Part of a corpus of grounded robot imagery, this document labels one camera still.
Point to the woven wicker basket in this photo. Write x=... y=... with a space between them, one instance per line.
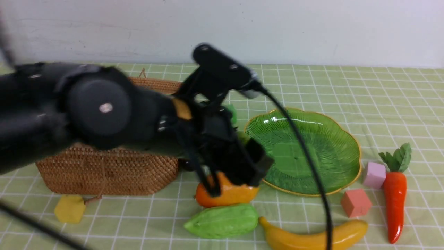
x=82 y=170

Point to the green foam cube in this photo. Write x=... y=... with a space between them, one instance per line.
x=233 y=113

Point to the green chayote gourd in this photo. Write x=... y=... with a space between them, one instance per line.
x=223 y=221

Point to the green glass leaf plate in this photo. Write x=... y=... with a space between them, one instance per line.
x=335 y=152

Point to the yellow banana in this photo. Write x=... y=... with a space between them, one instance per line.
x=344 y=237

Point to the salmon foam cube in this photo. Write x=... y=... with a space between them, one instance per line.
x=355 y=203

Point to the yellow foam cube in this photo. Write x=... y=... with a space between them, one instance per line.
x=70 y=209

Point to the pink foam cube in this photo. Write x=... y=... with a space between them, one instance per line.
x=374 y=175

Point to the red carrot with leaves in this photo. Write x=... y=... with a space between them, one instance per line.
x=395 y=189

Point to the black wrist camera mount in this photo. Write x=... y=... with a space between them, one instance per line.
x=217 y=74

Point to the orange mango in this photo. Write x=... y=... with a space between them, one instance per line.
x=230 y=194

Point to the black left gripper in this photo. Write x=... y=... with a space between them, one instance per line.
x=201 y=135

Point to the woven wicker basket lid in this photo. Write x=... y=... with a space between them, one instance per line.
x=167 y=87

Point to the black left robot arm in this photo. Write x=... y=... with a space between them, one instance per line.
x=48 y=107

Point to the green checkered tablecloth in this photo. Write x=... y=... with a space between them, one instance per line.
x=382 y=107

